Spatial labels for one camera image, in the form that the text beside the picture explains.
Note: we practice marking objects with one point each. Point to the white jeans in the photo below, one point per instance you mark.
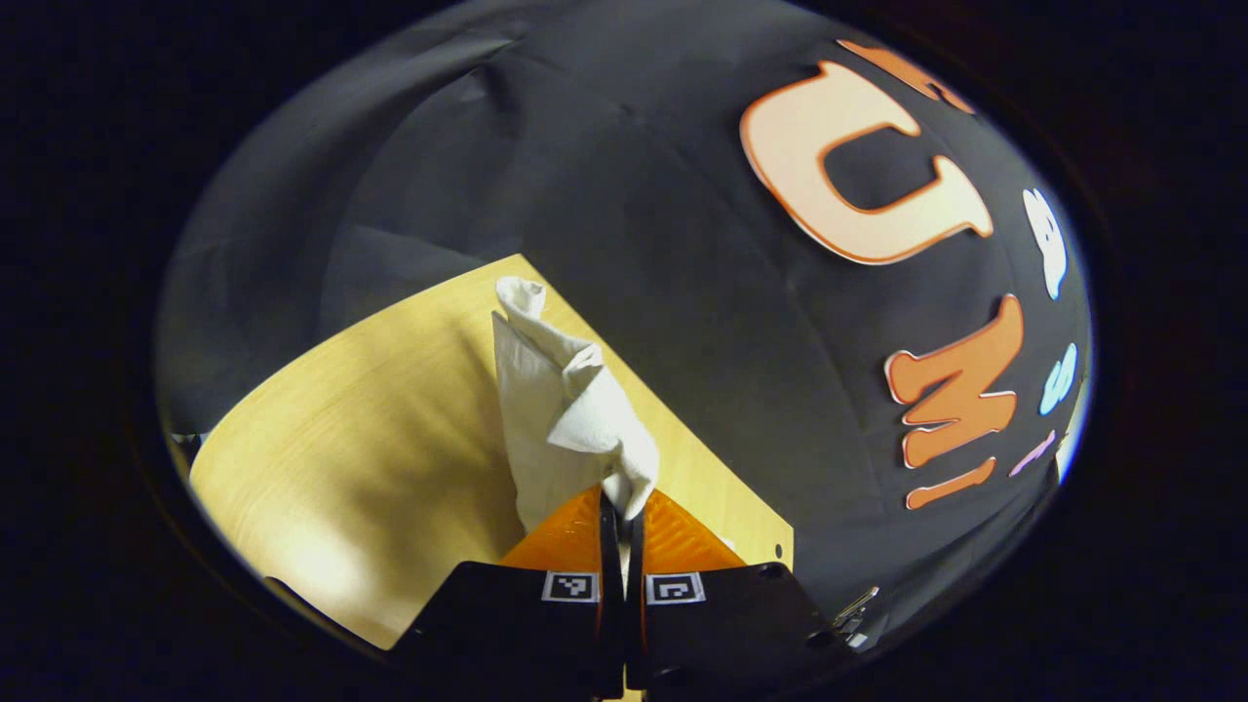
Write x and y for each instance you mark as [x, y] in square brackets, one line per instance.
[556, 409]

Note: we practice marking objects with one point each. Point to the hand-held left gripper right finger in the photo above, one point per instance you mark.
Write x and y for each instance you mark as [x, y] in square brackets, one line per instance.
[636, 624]

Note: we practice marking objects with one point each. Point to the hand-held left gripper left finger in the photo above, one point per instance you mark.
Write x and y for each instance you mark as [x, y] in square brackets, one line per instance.
[610, 624]

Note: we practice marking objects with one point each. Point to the black backdrop cloth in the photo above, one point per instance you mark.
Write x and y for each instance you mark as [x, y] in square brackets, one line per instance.
[634, 195]

